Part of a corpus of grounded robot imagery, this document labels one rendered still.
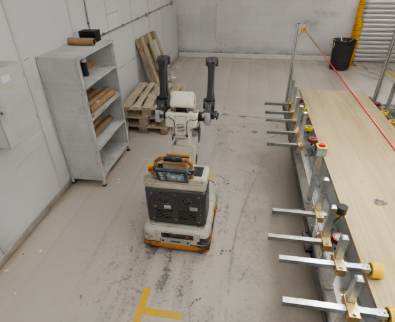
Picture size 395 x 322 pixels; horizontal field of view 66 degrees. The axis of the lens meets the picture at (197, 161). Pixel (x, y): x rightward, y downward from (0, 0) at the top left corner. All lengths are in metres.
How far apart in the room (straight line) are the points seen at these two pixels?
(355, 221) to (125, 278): 1.90
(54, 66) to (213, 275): 2.51
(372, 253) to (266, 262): 1.17
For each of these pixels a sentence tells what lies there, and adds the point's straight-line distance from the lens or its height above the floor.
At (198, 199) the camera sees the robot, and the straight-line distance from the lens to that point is 2.58.
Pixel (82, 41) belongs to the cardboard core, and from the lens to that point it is 3.80.
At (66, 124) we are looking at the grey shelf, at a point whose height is 0.83.
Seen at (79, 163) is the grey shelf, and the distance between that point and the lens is 3.88.
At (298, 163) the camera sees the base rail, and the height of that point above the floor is 0.70.
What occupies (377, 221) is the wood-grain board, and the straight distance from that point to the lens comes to 2.28.
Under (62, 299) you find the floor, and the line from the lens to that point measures 2.94.
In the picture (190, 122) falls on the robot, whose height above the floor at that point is 1.16.
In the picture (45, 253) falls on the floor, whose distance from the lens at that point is 3.35.
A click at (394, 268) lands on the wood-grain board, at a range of 2.03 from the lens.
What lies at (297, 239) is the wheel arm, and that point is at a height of 0.86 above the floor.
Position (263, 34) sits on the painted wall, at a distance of 9.26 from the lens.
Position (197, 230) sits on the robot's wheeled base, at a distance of 2.79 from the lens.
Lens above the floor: 2.29
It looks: 33 degrees down
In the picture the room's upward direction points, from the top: 1 degrees counter-clockwise
